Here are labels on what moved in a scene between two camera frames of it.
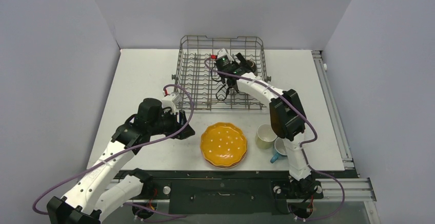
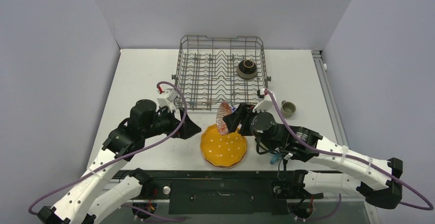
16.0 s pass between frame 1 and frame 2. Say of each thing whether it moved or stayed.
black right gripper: moved
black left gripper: stayed
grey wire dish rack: stayed
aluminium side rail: stayed
